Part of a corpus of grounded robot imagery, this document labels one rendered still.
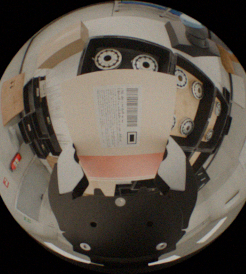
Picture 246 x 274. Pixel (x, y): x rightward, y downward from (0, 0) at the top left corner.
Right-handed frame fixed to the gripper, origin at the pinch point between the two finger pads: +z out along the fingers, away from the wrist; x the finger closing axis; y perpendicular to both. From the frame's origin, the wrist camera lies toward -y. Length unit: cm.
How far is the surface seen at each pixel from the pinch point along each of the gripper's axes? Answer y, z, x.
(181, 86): -9.4, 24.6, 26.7
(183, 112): 3.8, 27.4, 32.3
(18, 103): -40, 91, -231
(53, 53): -33, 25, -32
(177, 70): -16.3, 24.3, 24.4
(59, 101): -4, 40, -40
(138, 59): -17.7, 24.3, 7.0
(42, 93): -19, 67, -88
